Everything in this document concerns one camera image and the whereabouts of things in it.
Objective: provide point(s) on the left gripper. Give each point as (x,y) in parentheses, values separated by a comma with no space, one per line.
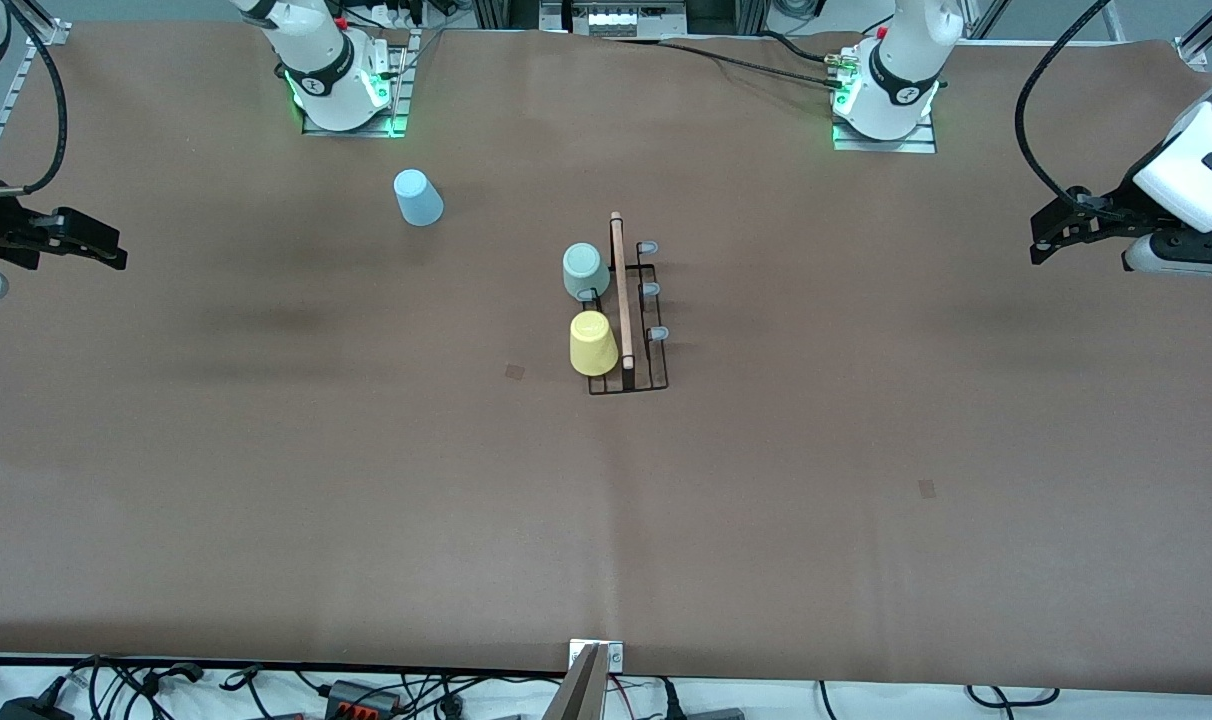
(1113,213)

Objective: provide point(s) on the pale green plastic cup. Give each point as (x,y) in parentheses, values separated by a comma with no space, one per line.
(586,270)

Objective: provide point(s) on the yellow plastic cup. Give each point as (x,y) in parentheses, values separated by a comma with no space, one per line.
(594,345)

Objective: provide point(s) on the light blue plastic cup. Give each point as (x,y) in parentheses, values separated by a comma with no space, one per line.
(419,198)

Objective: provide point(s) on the aluminium corner profile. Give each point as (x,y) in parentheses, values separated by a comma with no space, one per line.
(1211,30)

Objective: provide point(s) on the black power adapter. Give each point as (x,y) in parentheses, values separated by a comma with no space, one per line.
(31,708)

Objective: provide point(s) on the white power strip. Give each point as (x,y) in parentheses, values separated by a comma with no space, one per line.
(626,18)

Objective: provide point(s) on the black connector with orange levers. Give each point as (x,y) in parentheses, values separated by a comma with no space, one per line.
(364,698)

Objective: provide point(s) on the brown paper table cover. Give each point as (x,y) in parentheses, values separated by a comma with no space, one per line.
(606,520)

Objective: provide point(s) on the perforated aluminium side rail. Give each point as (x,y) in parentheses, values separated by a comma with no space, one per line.
(1,130)

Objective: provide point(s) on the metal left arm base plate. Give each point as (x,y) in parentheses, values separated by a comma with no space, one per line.
(881,142)

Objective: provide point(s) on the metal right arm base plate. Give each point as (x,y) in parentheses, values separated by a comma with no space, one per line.
(398,90)

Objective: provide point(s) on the aluminium profile camera post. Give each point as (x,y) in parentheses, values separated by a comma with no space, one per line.
(584,685)

